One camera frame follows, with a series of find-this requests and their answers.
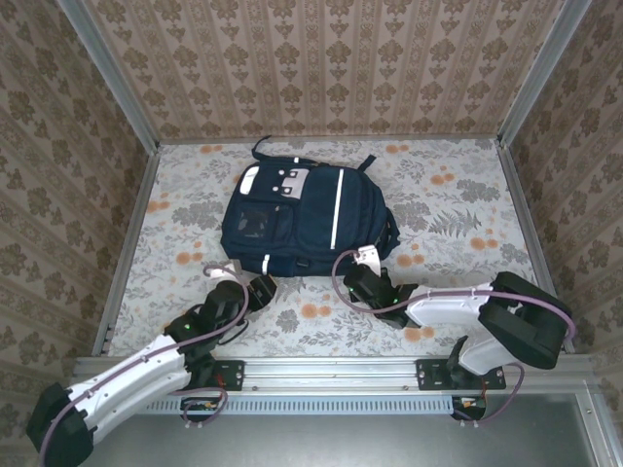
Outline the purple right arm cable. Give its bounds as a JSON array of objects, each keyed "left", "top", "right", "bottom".
[{"left": 330, "top": 249, "right": 578, "bottom": 425}]

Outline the aluminium side rail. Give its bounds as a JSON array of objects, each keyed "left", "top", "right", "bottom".
[
  {"left": 495, "top": 138, "right": 578, "bottom": 355},
  {"left": 91, "top": 140, "right": 162, "bottom": 356}
]

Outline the grey metal panel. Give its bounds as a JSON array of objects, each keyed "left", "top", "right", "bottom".
[{"left": 46, "top": 393, "right": 623, "bottom": 467}]

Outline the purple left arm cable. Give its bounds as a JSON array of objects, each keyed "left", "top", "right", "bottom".
[{"left": 37, "top": 265, "right": 249, "bottom": 467}]

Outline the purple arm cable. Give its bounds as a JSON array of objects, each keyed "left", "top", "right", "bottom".
[
  {"left": 37, "top": 265, "right": 249, "bottom": 467},
  {"left": 330, "top": 249, "right": 578, "bottom": 425}
]

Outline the aluminium frame post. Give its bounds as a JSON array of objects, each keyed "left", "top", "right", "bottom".
[
  {"left": 56, "top": 0, "right": 161, "bottom": 150},
  {"left": 496, "top": 0, "right": 595, "bottom": 147}
]

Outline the floral tablecloth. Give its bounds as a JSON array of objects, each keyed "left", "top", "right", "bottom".
[{"left": 107, "top": 137, "right": 561, "bottom": 359}]

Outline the aluminium frame rail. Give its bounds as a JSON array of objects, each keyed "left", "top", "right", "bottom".
[{"left": 72, "top": 354, "right": 598, "bottom": 393}]

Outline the slotted grey cable duct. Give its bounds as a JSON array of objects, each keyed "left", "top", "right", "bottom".
[{"left": 87, "top": 394, "right": 461, "bottom": 415}]

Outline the navy blue backpack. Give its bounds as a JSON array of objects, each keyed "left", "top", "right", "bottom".
[{"left": 219, "top": 134, "right": 401, "bottom": 277}]

